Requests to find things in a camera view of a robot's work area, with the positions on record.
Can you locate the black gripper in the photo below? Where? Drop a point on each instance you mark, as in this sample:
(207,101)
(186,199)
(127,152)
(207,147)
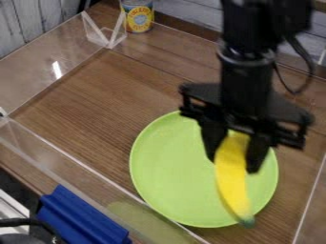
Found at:
(243,104)

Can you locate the yellow toy banana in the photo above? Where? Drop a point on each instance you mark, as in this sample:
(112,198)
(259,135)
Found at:
(230,178)

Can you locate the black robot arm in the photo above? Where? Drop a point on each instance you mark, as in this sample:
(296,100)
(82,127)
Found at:
(257,25)

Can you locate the green round plate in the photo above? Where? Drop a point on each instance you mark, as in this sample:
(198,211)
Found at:
(173,175)

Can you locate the yellow blue labelled can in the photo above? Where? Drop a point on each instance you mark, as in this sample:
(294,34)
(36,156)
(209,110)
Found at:
(139,15)

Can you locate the blue plastic block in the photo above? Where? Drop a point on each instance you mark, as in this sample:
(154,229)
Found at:
(78,221)

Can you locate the clear acrylic tray wall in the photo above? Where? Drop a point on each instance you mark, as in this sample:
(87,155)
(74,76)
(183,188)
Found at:
(44,167)

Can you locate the clear acrylic corner bracket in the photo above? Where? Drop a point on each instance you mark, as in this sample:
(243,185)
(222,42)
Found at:
(106,37)

